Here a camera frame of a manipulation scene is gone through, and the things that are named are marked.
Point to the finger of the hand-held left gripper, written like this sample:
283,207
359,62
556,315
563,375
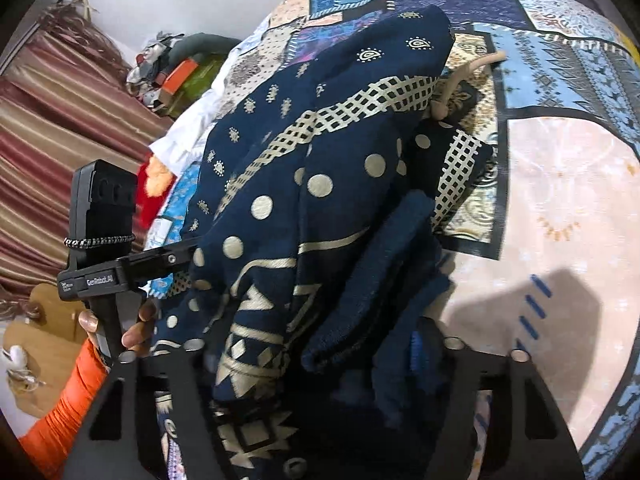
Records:
160,259

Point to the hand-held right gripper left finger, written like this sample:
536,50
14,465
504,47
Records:
175,385

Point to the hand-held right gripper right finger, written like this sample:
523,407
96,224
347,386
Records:
500,410

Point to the navy patterned garment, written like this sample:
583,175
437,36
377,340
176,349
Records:
325,160

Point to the person's left forearm orange sleeve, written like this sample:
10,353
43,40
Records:
60,420

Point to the person's left hand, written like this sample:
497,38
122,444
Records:
140,330

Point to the red and white cloth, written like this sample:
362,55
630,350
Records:
147,205

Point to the striped maroon curtain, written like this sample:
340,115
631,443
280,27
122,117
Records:
60,135

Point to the wooden furniture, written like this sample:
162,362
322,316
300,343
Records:
45,350

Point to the orange box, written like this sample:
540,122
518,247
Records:
177,77

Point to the blue patchwork bed sheet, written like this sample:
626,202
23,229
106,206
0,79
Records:
560,185

